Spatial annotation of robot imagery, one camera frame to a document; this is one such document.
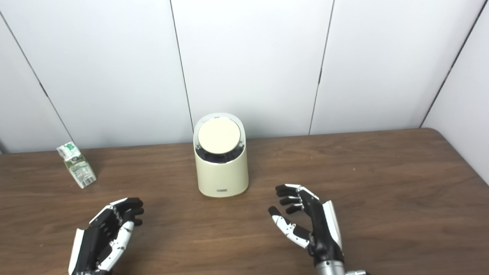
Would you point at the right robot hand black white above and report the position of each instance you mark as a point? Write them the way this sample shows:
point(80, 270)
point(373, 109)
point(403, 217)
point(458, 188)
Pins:
point(319, 225)

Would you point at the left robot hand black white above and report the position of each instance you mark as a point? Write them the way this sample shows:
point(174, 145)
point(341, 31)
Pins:
point(89, 244)

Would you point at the green white milk carton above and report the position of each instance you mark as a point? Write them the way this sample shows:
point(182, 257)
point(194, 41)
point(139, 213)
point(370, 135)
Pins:
point(79, 168)

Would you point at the cream-colored round bin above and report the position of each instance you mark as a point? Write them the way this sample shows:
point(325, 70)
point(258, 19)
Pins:
point(221, 177)

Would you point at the cream round bin lid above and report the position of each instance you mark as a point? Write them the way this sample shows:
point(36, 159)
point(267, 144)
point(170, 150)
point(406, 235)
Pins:
point(219, 136)

